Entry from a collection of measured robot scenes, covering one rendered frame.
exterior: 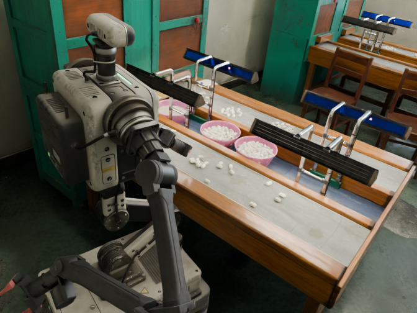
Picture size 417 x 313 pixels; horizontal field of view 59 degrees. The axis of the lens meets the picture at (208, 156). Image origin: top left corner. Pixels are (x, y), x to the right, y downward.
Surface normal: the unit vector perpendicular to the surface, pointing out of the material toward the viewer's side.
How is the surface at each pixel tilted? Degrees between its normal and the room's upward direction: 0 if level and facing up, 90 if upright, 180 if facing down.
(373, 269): 0
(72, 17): 90
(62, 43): 90
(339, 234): 0
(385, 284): 0
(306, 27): 90
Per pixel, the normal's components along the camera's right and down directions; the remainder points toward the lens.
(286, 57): -0.69, 0.35
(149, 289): 0.09, -0.83
